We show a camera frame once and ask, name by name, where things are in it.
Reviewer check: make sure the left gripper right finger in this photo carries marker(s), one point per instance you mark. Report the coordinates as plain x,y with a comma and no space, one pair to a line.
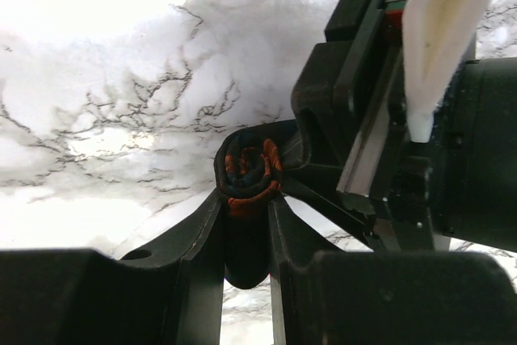
323,295

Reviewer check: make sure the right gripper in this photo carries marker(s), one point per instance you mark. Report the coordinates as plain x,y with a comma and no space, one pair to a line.
394,193

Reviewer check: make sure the black orange floral tie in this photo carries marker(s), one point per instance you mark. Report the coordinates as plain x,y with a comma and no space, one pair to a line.
248,175

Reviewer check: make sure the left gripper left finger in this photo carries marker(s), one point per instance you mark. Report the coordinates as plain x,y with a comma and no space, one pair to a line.
168,291

